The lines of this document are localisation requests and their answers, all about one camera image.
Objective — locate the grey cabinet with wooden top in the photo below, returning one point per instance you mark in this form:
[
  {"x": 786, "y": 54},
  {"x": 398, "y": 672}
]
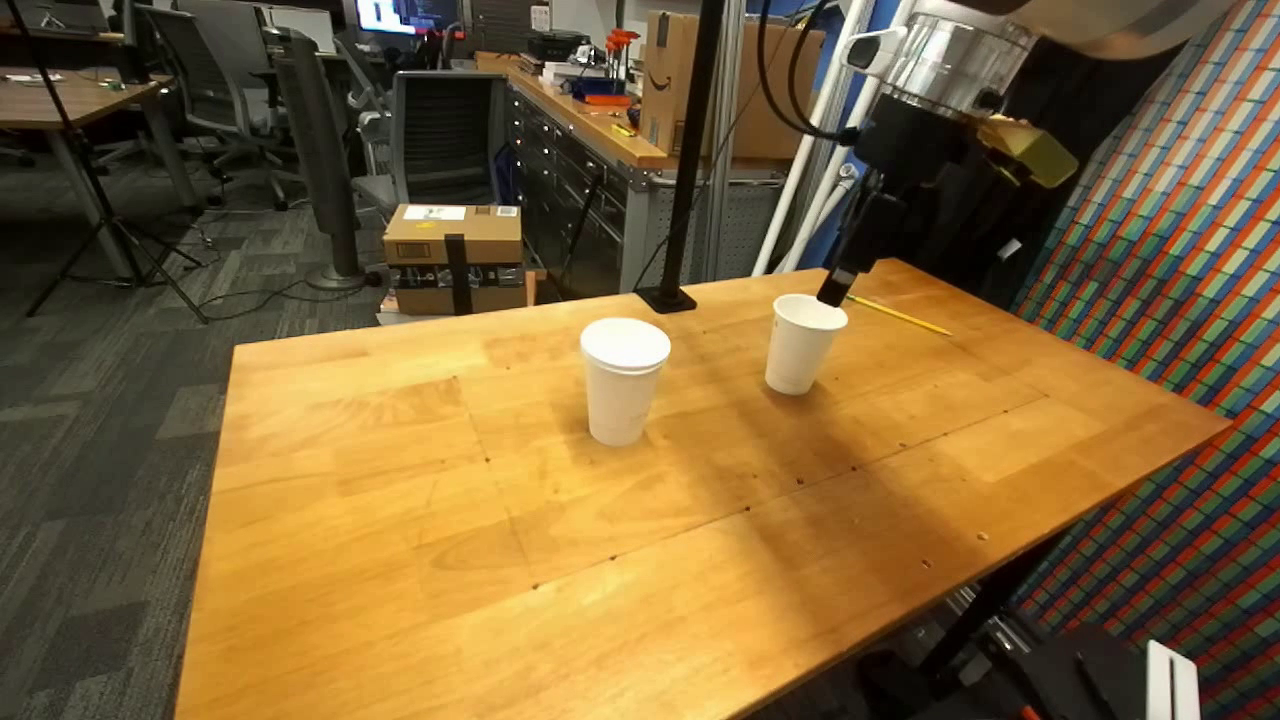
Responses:
[{"x": 584, "y": 203}]

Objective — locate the franka robot arm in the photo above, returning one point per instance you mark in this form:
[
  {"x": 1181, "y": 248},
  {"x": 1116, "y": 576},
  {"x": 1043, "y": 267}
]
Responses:
[{"x": 954, "y": 60}]

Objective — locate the black camera stand pole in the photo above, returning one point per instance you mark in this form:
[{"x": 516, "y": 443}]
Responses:
[{"x": 691, "y": 132}]

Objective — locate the grey tower stand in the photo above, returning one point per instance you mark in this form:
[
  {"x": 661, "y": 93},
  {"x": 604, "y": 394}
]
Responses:
[{"x": 323, "y": 147}]

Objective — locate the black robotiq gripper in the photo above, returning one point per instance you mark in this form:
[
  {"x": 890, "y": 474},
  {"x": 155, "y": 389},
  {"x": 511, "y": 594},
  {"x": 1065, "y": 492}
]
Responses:
[{"x": 921, "y": 172}]

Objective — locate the lit computer monitor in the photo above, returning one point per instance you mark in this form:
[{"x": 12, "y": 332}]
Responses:
[{"x": 401, "y": 17}]

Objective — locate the black equipment base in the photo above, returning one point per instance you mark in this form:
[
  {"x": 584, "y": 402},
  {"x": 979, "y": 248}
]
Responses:
[{"x": 1052, "y": 664}]

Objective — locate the multicolour patterned panel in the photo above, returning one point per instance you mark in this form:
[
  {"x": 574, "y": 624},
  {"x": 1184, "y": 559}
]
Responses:
[{"x": 1173, "y": 305}]

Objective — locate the large cardboard box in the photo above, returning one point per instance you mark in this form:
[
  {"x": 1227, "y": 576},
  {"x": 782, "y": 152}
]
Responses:
[{"x": 661, "y": 81}]

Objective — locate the black tripod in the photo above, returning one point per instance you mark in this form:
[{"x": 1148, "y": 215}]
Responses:
[{"x": 118, "y": 231}]

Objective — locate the white flat panel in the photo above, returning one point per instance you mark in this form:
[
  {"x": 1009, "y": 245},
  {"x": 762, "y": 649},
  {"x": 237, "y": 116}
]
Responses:
[{"x": 1173, "y": 682}]

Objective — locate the wooden desk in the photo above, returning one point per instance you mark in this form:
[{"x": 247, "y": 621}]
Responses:
[{"x": 65, "y": 103}]

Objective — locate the small cardboard box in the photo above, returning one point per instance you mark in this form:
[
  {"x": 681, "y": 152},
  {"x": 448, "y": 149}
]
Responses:
[{"x": 426, "y": 245}]

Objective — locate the white paper cup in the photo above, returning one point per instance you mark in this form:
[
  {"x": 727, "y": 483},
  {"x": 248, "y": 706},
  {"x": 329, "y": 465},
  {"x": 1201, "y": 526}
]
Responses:
[
  {"x": 802, "y": 353},
  {"x": 620, "y": 402}
]

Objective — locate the grey office chair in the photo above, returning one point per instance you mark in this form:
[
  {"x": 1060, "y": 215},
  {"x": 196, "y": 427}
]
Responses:
[{"x": 202, "y": 67}]

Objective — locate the yellow pencil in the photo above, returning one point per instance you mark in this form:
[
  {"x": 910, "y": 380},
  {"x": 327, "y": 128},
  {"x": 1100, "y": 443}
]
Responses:
[{"x": 904, "y": 316}]

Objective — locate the small orange object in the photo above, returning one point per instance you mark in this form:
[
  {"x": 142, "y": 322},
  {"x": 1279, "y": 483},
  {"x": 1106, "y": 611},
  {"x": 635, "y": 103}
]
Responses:
[{"x": 604, "y": 107}]

